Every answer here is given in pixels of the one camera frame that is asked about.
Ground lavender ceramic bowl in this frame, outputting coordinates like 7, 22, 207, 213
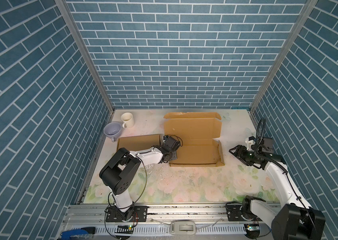
103, 122, 123, 142

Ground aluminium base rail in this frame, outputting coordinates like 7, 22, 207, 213
58, 202, 281, 240

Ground aluminium corner post left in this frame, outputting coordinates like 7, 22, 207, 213
55, 0, 115, 114

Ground grey plastic clamp handle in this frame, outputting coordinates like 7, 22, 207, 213
170, 220, 197, 236

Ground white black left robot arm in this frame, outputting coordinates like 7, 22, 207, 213
99, 136, 183, 222

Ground aluminium corner post right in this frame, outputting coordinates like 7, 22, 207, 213
249, 0, 318, 114

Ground aluminium corner post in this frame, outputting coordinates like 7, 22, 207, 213
55, 0, 115, 114
249, 0, 318, 114

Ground brown cardboard box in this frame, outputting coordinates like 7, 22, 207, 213
164, 112, 225, 167
117, 134, 161, 151

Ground blue black tool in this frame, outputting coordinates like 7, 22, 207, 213
59, 227, 96, 240

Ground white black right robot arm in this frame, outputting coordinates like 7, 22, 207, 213
229, 145, 326, 240

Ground cream ceramic mug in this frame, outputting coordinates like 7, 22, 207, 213
121, 113, 135, 129

